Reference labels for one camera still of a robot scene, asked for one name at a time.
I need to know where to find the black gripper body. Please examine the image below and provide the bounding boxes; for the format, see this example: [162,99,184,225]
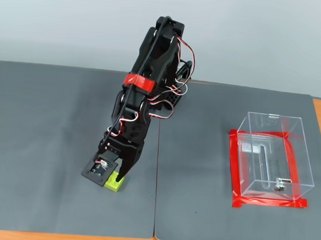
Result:
[97,133,146,164]

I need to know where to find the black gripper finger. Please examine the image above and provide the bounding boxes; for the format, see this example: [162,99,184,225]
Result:
[114,156,141,185]

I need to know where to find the green lego block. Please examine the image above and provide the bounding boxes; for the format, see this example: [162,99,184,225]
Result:
[104,170,126,193]

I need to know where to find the red tape band on arm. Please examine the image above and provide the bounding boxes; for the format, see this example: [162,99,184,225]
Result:
[122,72,156,93]

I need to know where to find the transparent plastic box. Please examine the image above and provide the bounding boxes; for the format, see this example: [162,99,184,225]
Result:
[233,111,319,202]

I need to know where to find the gray table mat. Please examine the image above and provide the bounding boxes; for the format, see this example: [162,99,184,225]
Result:
[153,78,321,240]
[0,61,163,240]

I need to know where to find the black table clamp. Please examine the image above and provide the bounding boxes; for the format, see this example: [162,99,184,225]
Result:
[175,59,193,82]

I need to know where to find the red floor tape strip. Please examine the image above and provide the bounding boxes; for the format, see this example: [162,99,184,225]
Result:
[231,195,309,213]
[229,128,295,140]
[225,130,248,208]
[279,135,305,203]

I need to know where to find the metal cam lock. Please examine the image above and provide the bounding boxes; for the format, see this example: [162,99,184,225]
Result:
[273,177,293,192]

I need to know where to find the black square wrist camera module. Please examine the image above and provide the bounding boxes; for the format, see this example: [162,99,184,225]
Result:
[80,153,119,188]

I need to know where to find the red white black servo wire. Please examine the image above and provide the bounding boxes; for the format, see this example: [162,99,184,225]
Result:
[147,81,190,122]
[175,37,197,83]
[107,110,140,139]

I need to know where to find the black camera cable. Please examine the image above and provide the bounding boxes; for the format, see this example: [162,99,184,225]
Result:
[98,12,174,160]

